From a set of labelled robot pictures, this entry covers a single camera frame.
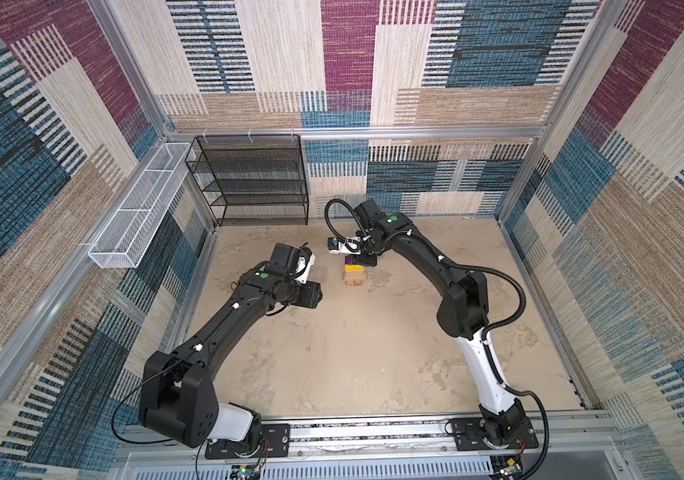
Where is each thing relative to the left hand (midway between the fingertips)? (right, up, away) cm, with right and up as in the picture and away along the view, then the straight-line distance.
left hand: (313, 289), depth 84 cm
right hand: (+13, +10, +11) cm, 19 cm away
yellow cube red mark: (+10, +5, +12) cm, 17 cm away
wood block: (+14, +2, +18) cm, 23 cm away
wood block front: (+10, +3, +16) cm, 19 cm away
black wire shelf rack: (-25, +36, +25) cm, 50 cm away
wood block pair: (+11, 0, +18) cm, 21 cm away
